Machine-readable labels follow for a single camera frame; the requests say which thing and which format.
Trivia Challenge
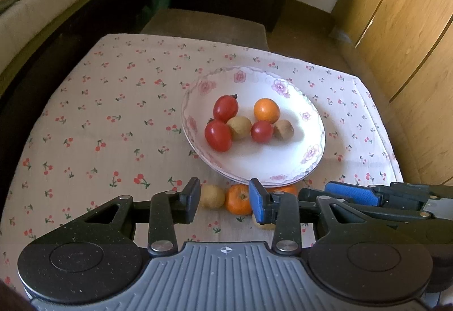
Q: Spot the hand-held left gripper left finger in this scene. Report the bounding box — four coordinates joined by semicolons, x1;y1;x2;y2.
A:
39;177;201;258

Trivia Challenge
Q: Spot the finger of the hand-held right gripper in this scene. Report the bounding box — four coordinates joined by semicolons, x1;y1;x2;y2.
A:
326;181;430;206
299;187;425;220

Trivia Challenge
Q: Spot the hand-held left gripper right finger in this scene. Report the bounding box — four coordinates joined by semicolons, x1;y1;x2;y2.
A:
248;178;411;258

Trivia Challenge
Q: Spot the orange mandarin with stem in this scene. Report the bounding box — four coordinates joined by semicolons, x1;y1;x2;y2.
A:
225;184;253;215

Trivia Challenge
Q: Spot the white floral plate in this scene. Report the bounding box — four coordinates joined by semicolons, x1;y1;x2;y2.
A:
182;113;324;188
181;65;326;186

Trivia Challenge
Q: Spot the small round red tomato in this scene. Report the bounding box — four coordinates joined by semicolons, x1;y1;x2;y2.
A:
251;121;274;143

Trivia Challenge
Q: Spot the large red tomato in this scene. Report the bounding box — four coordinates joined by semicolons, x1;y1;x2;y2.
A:
204;119;233;152

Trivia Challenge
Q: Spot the large brown longan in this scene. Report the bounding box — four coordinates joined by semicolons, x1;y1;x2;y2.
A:
226;116;253;141

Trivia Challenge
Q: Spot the smooth orange mandarin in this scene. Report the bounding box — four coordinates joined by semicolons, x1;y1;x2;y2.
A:
254;98;281;123

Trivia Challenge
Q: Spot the red tomato with stem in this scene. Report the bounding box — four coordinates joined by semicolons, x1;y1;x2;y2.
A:
213;94;239;123

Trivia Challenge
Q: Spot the cherry print tablecloth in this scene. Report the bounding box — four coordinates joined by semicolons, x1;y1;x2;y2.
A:
0;33;404;297

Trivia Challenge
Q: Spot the wooden wardrobe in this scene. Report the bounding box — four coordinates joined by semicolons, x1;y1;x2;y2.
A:
332;0;453;184

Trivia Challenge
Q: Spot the brown stool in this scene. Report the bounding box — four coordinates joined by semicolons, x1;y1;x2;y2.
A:
141;8;268;50

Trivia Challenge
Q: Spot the bed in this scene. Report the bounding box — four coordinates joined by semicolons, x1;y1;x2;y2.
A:
0;0;170;128

